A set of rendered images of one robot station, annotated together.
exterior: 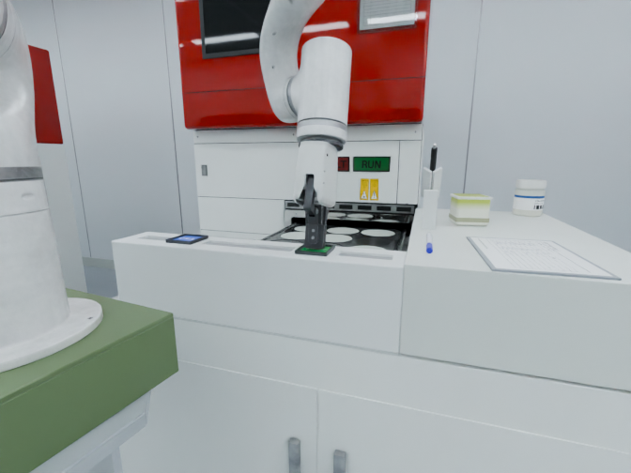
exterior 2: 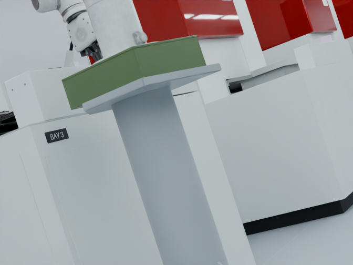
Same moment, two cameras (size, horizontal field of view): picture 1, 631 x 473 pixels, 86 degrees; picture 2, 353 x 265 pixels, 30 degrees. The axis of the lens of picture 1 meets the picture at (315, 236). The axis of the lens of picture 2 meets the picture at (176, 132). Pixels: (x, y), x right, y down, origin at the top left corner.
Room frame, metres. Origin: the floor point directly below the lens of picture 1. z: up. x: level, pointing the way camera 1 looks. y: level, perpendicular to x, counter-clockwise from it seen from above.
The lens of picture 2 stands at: (-0.05, 2.02, 0.66)
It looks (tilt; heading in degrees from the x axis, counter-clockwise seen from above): 1 degrees up; 283
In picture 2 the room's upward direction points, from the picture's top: 18 degrees counter-clockwise
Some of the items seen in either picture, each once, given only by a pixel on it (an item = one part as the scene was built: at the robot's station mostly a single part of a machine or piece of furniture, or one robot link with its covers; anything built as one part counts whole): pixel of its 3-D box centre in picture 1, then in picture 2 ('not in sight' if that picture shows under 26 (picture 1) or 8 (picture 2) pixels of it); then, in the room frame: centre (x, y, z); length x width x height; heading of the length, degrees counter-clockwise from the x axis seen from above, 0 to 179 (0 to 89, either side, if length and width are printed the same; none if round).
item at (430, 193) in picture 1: (430, 197); (72, 68); (0.75, -0.25, 1.03); 0.06 x 0.04 x 0.13; 162
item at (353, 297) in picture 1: (251, 282); (84, 91); (0.60, 0.12, 0.89); 0.55 x 0.09 x 0.14; 72
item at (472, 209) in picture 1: (469, 208); not in sight; (0.80, -0.36, 1.00); 0.07 x 0.07 x 0.07; 81
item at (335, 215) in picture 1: (345, 225); not in sight; (1.13, -0.10, 0.89); 0.44 x 0.02 x 0.10; 72
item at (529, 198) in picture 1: (529, 197); not in sight; (0.93, -0.58, 1.01); 0.07 x 0.07 x 0.10
